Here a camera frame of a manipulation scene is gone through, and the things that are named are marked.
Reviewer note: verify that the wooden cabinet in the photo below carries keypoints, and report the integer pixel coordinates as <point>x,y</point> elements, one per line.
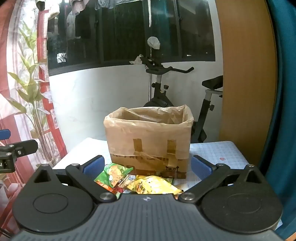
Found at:
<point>245,81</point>

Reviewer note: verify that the white plastic bag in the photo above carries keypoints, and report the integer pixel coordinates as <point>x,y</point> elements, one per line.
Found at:
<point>153,42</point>

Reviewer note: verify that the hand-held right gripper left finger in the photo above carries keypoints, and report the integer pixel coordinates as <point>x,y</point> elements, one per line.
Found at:
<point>94,166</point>

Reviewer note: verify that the pale green snack packet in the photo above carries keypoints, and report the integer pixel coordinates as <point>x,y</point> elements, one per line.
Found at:
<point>167,180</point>

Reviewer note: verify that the teal curtain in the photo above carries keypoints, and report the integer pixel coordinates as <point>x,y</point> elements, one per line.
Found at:
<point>284,92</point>

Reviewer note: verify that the white crumpled cloth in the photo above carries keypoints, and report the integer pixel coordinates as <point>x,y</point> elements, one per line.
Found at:
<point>137,59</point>

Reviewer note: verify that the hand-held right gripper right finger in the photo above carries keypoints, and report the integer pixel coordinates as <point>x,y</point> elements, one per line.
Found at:
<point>200,167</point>

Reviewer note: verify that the dark window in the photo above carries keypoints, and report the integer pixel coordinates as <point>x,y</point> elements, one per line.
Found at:
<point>129,34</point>

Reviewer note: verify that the black exercise bike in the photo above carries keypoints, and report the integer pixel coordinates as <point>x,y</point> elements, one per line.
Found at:
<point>158,91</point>

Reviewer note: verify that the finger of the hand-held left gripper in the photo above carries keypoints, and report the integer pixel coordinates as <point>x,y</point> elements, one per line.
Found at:
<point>25,147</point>
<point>4,134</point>

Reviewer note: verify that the yellow snack packet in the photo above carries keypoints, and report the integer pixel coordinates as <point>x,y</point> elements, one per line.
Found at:
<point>150,185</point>

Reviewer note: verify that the bamboo printed curtain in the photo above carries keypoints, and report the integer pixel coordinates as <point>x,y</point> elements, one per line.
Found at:
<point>23,69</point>

